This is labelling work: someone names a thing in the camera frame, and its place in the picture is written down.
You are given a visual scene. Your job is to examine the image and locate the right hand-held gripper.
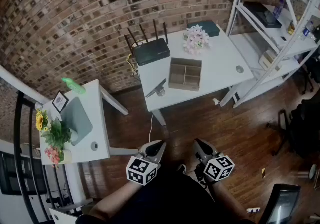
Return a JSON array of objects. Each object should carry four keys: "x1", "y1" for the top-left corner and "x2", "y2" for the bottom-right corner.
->
[{"x1": 193, "y1": 138, "x2": 236, "y2": 184}]

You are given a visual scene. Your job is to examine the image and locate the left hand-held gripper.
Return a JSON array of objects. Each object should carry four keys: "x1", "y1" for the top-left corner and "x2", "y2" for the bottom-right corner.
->
[{"x1": 126, "y1": 139, "x2": 167, "y2": 186}]

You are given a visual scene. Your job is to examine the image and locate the wooden organizer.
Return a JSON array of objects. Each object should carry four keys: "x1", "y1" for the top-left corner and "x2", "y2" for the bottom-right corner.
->
[{"x1": 167, "y1": 57, "x2": 203, "y2": 92}]

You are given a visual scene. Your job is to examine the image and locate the person's right forearm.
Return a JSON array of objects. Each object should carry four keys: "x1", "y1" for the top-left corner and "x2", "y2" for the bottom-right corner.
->
[{"x1": 211, "y1": 179, "x2": 254, "y2": 221}]

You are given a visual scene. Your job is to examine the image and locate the person's left forearm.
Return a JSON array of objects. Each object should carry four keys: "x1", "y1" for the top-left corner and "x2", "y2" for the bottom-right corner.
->
[{"x1": 89, "y1": 179, "x2": 142, "y2": 221}]

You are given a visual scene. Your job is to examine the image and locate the person's black clothed torso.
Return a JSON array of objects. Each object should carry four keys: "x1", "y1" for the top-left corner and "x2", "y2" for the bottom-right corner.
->
[{"x1": 76, "y1": 167, "x2": 255, "y2": 224}]

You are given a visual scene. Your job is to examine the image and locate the small white desk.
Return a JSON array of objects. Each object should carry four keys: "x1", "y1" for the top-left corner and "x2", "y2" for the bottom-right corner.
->
[{"x1": 36, "y1": 78, "x2": 140, "y2": 166}]

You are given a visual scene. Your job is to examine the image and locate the white plant pot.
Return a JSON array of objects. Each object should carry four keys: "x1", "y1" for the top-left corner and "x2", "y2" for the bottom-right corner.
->
[
  {"x1": 59, "y1": 148, "x2": 74, "y2": 165},
  {"x1": 63, "y1": 128, "x2": 80, "y2": 150}
]

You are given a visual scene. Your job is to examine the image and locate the large white desk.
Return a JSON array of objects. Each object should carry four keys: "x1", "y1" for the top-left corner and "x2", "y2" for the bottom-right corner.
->
[{"x1": 136, "y1": 24, "x2": 256, "y2": 127}]

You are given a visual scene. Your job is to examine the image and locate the black monitor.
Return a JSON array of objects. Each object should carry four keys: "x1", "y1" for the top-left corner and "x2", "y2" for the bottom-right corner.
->
[{"x1": 258, "y1": 183, "x2": 302, "y2": 224}]

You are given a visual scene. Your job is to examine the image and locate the black router with antennas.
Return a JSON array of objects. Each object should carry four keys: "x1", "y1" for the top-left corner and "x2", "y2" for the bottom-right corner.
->
[{"x1": 123, "y1": 18, "x2": 172, "y2": 67}]

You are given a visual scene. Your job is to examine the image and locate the green leafy plant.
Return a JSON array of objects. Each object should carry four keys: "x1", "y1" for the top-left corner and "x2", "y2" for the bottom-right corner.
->
[{"x1": 40, "y1": 117, "x2": 74, "y2": 151}]

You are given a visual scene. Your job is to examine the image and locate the black office chair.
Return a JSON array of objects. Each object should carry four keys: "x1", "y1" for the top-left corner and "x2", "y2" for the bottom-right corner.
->
[{"x1": 265, "y1": 97, "x2": 320, "y2": 160}]

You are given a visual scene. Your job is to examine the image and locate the pink flowering plant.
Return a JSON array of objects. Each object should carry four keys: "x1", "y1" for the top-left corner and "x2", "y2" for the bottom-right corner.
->
[{"x1": 44, "y1": 145, "x2": 66, "y2": 169}]

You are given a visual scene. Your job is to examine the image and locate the green bottle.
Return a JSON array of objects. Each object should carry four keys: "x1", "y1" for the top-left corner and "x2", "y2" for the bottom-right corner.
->
[{"x1": 60, "y1": 77, "x2": 87, "y2": 94}]

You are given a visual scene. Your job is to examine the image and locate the silver metal stand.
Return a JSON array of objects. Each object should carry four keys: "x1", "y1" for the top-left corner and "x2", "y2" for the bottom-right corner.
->
[{"x1": 296, "y1": 163, "x2": 320, "y2": 191}]

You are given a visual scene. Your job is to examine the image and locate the beige box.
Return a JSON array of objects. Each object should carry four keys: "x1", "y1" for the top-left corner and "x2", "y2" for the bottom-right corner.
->
[{"x1": 258, "y1": 49, "x2": 282, "y2": 71}]

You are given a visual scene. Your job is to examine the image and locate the pink flower bouquet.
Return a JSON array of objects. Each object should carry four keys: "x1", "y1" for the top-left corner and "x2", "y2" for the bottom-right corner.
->
[{"x1": 182, "y1": 24, "x2": 211, "y2": 55}]

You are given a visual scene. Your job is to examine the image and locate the sunflower bunch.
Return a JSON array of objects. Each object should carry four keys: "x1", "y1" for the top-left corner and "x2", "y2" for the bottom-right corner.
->
[{"x1": 35, "y1": 108, "x2": 50, "y2": 132}]

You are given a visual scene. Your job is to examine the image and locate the dark green box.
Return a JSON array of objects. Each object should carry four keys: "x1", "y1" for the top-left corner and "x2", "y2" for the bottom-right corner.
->
[{"x1": 186, "y1": 20, "x2": 221, "y2": 38}]

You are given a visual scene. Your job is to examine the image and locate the white metal shelf rack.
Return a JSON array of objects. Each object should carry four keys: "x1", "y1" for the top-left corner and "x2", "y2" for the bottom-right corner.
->
[{"x1": 219, "y1": 0, "x2": 320, "y2": 109}]

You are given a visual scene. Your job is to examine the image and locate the flat black box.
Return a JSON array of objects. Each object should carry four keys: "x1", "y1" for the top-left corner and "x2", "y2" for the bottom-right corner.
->
[{"x1": 243, "y1": 1, "x2": 283, "y2": 29}]

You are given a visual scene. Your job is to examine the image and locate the yellow snack packets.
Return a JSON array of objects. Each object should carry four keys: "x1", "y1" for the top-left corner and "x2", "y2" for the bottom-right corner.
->
[{"x1": 287, "y1": 19, "x2": 296, "y2": 36}]

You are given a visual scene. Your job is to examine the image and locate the blue label bottle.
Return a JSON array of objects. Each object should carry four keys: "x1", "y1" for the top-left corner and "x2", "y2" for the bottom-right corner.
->
[{"x1": 272, "y1": 0, "x2": 286, "y2": 19}]

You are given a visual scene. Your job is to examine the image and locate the clear plastic bottle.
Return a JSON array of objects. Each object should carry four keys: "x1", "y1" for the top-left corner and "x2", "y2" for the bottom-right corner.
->
[{"x1": 303, "y1": 20, "x2": 315, "y2": 38}]

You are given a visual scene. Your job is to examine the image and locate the white cable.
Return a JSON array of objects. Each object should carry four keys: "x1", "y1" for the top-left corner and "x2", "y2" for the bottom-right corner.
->
[{"x1": 148, "y1": 113, "x2": 155, "y2": 143}]

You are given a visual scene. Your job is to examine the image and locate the yellow cable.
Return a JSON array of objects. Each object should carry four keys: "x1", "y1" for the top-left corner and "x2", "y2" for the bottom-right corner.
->
[{"x1": 126, "y1": 39, "x2": 146, "y2": 76}]

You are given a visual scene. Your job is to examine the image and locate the black picture frame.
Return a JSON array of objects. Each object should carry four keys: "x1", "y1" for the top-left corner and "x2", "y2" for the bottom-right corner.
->
[{"x1": 51, "y1": 90, "x2": 70, "y2": 114}]

